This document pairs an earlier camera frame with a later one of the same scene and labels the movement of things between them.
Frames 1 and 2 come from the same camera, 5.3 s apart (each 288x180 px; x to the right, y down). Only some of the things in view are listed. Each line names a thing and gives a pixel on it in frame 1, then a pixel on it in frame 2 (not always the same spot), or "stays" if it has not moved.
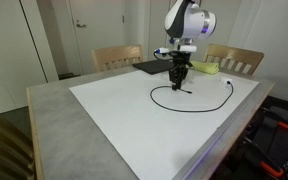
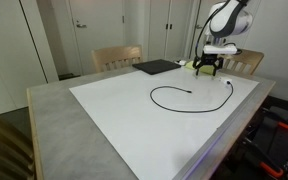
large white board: x=154 y=127 stays
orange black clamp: x=257 y=156 stays
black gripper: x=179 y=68 to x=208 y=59
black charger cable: x=191 y=93 stays
